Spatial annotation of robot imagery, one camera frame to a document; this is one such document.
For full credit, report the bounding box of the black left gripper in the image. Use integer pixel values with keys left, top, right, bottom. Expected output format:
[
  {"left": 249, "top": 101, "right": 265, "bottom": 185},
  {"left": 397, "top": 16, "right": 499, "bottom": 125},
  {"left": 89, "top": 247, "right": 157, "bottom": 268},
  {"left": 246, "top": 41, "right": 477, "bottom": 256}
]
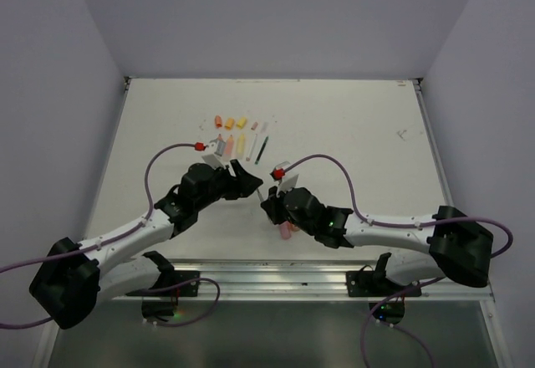
[{"left": 195, "top": 158, "right": 262, "bottom": 211}]

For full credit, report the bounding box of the green clear pen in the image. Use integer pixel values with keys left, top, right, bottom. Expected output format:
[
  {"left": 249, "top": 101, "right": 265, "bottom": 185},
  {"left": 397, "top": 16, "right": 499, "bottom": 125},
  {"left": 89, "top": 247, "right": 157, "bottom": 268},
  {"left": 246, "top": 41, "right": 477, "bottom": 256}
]
[{"left": 254, "top": 135, "right": 269, "bottom": 165}]

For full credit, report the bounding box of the yellow highlighter marker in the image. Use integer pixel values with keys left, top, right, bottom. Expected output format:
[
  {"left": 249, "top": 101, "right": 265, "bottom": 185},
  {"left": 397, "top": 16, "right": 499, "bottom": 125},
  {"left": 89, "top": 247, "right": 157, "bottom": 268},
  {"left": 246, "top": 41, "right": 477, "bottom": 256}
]
[{"left": 236, "top": 134, "right": 246, "bottom": 159}]

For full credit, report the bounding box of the white pen with tan cap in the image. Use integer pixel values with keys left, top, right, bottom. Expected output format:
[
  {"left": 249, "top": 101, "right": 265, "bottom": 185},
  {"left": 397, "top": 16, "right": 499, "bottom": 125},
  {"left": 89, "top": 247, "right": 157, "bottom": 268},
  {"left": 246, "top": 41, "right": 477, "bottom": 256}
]
[{"left": 246, "top": 134, "right": 258, "bottom": 161}]

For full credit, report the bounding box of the orange highlighter marker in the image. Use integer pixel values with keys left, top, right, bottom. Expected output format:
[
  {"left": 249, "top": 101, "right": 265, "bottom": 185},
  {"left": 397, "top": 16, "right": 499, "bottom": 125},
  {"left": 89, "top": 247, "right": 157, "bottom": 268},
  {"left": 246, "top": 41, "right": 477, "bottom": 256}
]
[{"left": 223, "top": 135, "right": 235, "bottom": 161}]

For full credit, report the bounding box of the yellow marker cap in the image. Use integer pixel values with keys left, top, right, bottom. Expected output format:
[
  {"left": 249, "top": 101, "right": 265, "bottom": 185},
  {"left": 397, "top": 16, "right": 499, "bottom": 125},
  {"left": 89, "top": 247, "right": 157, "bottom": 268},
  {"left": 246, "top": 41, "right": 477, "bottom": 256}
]
[{"left": 236, "top": 117, "right": 247, "bottom": 130}]

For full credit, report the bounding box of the orange marker cap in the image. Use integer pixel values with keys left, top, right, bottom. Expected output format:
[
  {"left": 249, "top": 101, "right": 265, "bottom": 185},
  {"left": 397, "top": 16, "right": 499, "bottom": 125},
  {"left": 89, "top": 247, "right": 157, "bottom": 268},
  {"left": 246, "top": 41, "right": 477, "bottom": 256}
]
[{"left": 224, "top": 117, "right": 235, "bottom": 130}]

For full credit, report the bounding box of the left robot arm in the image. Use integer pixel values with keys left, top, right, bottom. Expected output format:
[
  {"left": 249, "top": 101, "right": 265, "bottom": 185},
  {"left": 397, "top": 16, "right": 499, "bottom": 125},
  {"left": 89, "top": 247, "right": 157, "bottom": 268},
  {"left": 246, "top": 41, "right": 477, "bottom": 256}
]
[{"left": 29, "top": 160, "right": 263, "bottom": 330}]

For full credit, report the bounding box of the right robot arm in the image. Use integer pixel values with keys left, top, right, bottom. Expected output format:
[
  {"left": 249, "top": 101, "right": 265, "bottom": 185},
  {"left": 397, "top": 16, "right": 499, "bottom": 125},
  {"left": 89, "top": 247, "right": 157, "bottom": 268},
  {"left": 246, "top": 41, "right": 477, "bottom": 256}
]
[{"left": 261, "top": 187, "right": 493, "bottom": 295}]

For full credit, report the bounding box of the pink highlighter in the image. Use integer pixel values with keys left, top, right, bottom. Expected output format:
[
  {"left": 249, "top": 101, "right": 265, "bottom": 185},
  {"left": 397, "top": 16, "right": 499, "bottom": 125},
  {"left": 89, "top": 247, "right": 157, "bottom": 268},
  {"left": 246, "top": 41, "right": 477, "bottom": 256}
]
[{"left": 278, "top": 222, "right": 292, "bottom": 240}]

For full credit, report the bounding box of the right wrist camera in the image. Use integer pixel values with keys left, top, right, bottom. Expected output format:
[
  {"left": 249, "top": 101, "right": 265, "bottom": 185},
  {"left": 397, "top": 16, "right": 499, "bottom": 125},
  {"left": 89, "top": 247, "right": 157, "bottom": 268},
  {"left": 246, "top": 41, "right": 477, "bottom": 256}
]
[{"left": 271, "top": 161, "right": 298, "bottom": 194}]

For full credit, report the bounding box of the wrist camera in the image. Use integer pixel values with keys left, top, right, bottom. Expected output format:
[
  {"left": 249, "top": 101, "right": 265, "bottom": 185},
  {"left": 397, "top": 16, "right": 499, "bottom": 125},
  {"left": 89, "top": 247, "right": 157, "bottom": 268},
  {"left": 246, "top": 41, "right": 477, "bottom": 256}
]
[
  {"left": 201, "top": 138, "right": 226, "bottom": 169},
  {"left": 271, "top": 161, "right": 298, "bottom": 194}
]

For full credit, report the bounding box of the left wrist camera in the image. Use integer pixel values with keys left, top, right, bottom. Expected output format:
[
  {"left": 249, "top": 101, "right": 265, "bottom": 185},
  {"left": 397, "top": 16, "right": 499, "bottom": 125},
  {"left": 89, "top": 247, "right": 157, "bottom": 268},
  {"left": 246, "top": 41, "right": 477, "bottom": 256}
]
[{"left": 201, "top": 138, "right": 226, "bottom": 169}]

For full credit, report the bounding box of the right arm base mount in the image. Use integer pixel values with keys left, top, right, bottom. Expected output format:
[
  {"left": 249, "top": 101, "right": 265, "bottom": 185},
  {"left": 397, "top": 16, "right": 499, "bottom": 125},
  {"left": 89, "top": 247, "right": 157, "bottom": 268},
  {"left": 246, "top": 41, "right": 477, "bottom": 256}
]
[{"left": 345, "top": 253, "right": 405, "bottom": 325}]

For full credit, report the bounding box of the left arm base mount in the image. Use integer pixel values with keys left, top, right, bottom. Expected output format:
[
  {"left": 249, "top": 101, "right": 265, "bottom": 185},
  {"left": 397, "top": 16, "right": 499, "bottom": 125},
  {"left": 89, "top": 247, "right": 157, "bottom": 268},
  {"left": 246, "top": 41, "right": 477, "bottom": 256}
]
[{"left": 126, "top": 251, "right": 201, "bottom": 325}]

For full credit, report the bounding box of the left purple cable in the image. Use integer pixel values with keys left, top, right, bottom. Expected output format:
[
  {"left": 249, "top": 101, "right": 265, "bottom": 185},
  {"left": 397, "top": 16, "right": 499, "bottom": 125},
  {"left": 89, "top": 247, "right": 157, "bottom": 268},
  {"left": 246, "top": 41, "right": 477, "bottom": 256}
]
[{"left": 0, "top": 141, "right": 206, "bottom": 330}]

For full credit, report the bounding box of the purple cable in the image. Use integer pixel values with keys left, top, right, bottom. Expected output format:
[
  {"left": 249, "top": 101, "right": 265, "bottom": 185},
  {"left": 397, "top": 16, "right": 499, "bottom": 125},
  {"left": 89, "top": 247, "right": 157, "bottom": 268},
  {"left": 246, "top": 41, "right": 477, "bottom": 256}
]
[
  {"left": 0, "top": 141, "right": 206, "bottom": 330},
  {"left": 282, "top": 153, "right": 514, "bottom": 260}
]

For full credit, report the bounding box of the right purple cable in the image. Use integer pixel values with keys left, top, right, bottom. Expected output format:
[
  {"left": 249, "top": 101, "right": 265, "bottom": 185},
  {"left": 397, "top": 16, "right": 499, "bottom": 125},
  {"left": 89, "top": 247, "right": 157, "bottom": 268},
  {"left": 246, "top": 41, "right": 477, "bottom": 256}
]
[{"left": 282, "top": 153, "right": 514, "bottom": 260}]

